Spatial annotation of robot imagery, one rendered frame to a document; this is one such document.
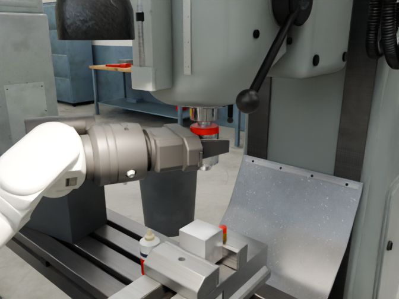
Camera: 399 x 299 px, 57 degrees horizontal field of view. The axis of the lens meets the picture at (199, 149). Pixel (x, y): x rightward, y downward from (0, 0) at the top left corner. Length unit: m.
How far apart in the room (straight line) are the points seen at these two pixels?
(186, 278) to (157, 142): 0.23
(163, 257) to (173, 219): 2.02
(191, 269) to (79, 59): 7.40
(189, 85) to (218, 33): 0.08
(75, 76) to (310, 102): 7.14
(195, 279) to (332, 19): 0.48
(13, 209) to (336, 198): 0.68
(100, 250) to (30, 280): 1.66
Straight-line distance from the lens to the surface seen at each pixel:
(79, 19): 0.35
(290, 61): 0.61
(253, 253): 0.75
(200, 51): 0.47
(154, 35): 0.47
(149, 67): 0.47
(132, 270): 0.83
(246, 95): 0.44
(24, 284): 2.53
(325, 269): 0.89
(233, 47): 0.48
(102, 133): 0.52
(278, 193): 0.95
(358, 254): 0.99
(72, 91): 7.84
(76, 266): 0.87
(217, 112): 0.58
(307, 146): 0.93
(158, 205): 2.63
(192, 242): 0.66
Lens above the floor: 1.41
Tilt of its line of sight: 17 degrees down
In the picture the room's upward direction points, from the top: straight up
